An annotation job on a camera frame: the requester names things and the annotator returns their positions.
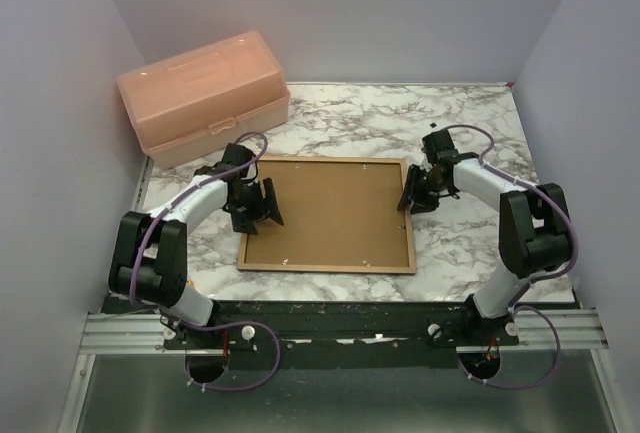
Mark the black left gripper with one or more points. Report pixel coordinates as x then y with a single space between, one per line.
246 222

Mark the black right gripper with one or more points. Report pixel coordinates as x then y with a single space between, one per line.
414 173

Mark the blue wooden picture frame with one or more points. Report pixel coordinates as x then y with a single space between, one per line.
325 269

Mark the brown frame backing board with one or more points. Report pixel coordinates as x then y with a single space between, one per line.
330 213

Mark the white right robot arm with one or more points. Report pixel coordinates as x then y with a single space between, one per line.
536 239

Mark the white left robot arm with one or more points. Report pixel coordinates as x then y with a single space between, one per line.
150 260

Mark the pink plastic storage box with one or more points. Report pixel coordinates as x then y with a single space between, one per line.
193 104

